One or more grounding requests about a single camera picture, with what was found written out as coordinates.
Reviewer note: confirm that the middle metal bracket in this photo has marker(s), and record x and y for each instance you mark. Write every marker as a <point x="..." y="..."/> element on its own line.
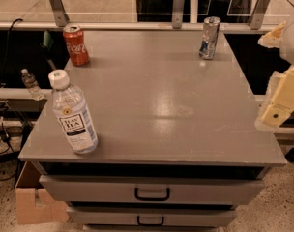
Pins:
<point x="177" y="13"/>

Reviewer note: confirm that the red Coca-Cola can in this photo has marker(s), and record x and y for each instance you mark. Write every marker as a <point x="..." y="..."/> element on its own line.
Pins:
<point x="74" y="39"/>

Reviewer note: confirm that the left metal bracket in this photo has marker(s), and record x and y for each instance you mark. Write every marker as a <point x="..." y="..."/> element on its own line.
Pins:
<point x="60" y="15"/>

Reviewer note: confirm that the grey drawer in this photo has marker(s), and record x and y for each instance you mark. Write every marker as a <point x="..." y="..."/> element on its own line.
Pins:
<point x="150" y="216"/>
<point x="151" y="190"/>

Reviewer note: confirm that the cardboard box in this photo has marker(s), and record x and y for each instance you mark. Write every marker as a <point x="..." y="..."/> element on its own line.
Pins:
<point x="34" y="205"/>

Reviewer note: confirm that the metal bracket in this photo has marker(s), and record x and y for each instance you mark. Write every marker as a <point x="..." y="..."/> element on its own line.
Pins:
<point x="257" y="16"/>
<point x="177" y="13"/>
<point x="60" y="15"/>

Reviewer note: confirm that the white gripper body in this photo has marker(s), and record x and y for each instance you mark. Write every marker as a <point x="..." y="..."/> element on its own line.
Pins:
<point x="292" y="43"/>

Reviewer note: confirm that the lower grey drawer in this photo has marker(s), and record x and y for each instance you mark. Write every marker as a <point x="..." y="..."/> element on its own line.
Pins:
<point x="150" y="216"/>

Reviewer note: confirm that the green handled tool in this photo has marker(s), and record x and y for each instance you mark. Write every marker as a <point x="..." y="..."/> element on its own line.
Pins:
<point x="45" y="48"/>

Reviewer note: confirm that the silver blue energy drink can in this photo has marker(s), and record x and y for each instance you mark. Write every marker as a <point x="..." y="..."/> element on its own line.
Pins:
<point x="211" y="27"/>

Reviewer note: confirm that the black caster wheel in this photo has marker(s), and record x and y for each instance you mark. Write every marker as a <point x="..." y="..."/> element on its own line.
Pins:
<point x="290" y="155"/>

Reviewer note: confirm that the upper grey drawer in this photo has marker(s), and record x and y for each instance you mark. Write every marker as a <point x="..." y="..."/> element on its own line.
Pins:
<point x="151" y="190"/>

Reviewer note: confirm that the small clear water bottle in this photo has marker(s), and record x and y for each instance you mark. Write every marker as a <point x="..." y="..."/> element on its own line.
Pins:
<point x="32" y="85"/>

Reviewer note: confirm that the grey drawer cabinet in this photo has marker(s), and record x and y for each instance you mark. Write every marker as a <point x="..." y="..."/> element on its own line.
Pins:
<point x="159" y="111"/>

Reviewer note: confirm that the right metal bracket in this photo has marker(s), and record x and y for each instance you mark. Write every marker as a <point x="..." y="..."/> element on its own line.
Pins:
<point x="257" y="16"/>

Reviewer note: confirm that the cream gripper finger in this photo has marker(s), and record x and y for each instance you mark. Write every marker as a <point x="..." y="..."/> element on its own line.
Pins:
<point x="278" y="104"/>
<point x="272" y="38"/>

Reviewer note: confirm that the clear tea bottle white cap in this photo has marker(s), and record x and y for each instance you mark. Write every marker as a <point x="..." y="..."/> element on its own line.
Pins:
<point x="72" y="113"/>

